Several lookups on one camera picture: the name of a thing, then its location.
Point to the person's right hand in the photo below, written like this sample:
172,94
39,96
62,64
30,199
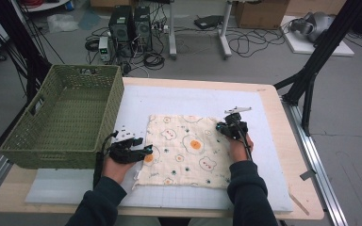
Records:
240,150

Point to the green woven basket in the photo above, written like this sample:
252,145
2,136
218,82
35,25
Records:
72,103

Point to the large cardboard box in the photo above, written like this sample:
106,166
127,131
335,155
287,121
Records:
260,14

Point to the white power supply box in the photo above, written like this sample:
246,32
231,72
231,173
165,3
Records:
104,48

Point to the grey headset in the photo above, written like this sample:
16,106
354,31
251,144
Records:
315,25

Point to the teal floor sheet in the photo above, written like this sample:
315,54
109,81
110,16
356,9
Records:
89,20

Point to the white floor board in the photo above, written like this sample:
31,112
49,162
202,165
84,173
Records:
298,47

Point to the flat cardboard box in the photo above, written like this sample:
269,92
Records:
110,3

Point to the grey tape piece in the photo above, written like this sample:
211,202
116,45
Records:
308,174

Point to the clear plastic bag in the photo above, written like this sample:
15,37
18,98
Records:
62,23

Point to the white grid mat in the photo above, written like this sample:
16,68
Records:
185,100

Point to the thin wooden stick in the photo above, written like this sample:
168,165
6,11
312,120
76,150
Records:
298,202

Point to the white desk leg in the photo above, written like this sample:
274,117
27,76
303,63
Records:
172,31
224,34

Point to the person's left hand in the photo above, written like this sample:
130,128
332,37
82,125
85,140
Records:
114,171

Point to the cream patterned cloth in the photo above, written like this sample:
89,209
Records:
185,150

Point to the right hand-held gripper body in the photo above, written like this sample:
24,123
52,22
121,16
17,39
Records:
234,127

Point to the large black computer tower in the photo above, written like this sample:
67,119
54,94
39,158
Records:
121,29

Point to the flat black device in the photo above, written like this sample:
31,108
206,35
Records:
208,21

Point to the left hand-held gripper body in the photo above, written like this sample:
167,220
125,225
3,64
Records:
122,153

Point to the slim black computer tower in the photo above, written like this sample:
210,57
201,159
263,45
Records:
143,29

